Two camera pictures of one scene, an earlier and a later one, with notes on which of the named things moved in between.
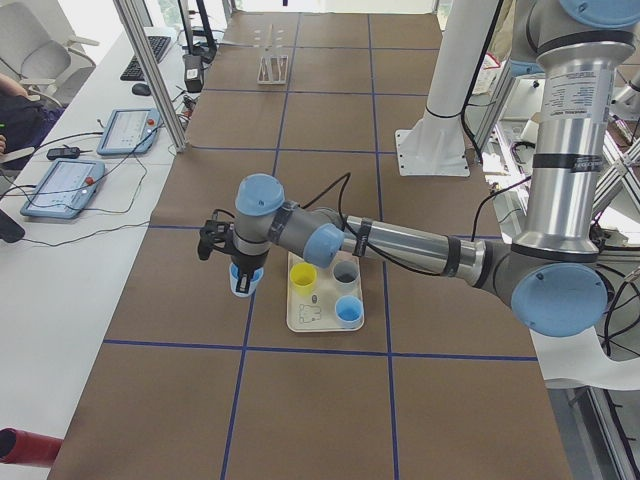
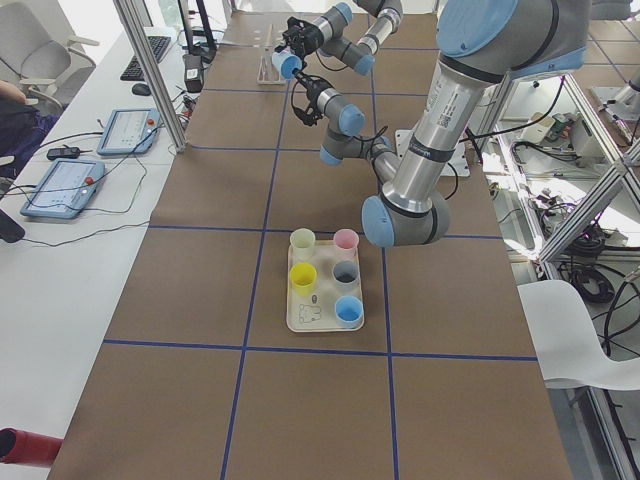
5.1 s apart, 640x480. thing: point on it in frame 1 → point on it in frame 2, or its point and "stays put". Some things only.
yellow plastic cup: (303, 275) stays put
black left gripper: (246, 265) → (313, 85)
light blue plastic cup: (254, 283) → (285, 63)
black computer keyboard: (159, 45) stays put
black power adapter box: (193, 73) stays put
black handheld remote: (63, 153) stays put
